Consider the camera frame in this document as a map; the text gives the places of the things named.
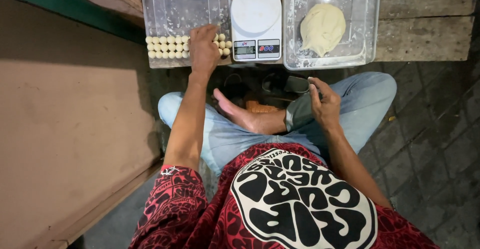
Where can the wooden plank bench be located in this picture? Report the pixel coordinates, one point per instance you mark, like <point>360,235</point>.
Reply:
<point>423,27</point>

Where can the large pale dough lump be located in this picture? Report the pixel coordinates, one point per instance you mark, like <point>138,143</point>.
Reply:
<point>322,29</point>

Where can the red patterned shirt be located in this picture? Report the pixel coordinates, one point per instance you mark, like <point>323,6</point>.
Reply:
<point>300,204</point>

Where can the clear plastic tub with dough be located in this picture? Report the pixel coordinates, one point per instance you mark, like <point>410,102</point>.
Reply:
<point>356,1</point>

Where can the clear plastic tub with balls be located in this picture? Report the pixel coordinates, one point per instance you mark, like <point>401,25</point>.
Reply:
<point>176,5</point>

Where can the orange ribbed sandal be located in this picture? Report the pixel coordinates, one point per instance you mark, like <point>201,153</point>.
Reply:
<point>261,107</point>

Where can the rows of small dough balls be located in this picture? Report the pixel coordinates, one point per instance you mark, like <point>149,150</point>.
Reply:
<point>167,47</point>

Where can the person's left hand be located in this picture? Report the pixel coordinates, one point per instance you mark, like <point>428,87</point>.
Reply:
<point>203,53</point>

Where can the person's bare foot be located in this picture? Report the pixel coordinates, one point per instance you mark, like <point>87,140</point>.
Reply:
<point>243,117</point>

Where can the brown plywood panel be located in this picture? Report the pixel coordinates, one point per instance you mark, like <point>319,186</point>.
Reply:
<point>67,136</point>

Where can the white digital kitchen scale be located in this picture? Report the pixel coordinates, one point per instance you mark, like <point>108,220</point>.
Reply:
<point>256,12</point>

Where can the person's right hand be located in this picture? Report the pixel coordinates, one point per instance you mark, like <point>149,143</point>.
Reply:
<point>327,108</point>

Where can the person's left fingers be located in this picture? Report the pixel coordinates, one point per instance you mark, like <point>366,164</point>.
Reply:
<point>204,29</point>

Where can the light blue jeans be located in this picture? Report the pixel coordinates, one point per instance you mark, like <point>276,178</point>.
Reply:
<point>360,95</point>

